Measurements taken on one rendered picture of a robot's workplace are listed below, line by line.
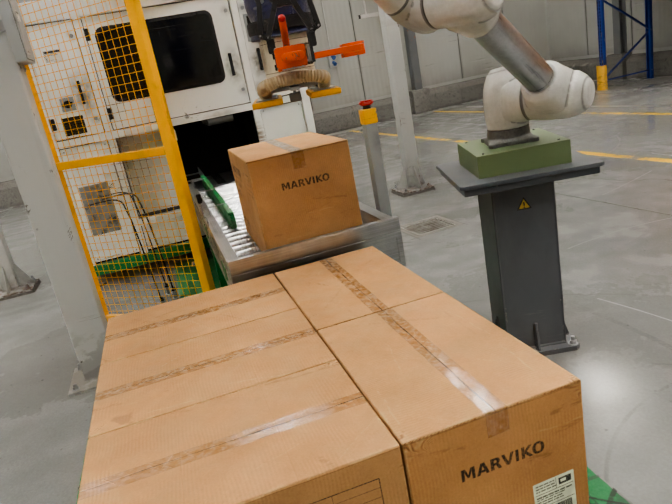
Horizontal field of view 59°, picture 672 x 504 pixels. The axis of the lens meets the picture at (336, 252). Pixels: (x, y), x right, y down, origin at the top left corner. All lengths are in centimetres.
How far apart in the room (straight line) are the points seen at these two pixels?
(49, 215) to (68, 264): 24
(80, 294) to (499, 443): 221
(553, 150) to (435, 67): 1050
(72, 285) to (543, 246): 207
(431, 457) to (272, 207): 134
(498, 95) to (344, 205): 70
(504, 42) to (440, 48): 1086
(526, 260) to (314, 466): 146
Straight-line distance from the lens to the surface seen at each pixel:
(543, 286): 246
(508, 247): 236
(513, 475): 134
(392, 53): 541
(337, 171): 234
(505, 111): 228
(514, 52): 196
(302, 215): 233
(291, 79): 196
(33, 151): 293
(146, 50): 294
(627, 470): 198
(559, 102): 216
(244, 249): 267
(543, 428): 133
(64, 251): 298
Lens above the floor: 123
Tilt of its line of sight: 17 degrees down
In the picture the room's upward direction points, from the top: 11 degrees counter-clockwise
